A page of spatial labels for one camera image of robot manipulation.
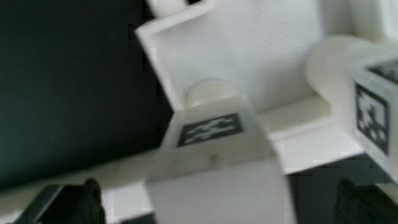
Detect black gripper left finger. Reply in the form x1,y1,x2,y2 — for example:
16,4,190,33
14,178,107,224

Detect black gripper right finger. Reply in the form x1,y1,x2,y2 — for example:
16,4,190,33
332,178,398,224

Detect white chair leg front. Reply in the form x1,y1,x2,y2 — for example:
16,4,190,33
146,80,297,224

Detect white chair seat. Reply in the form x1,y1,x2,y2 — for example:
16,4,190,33
137,0,398,174

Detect white chair leg with tag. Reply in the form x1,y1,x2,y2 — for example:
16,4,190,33
306,35,398,184

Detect white obstacle fence wall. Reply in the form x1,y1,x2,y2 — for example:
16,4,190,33
0,151,158,224

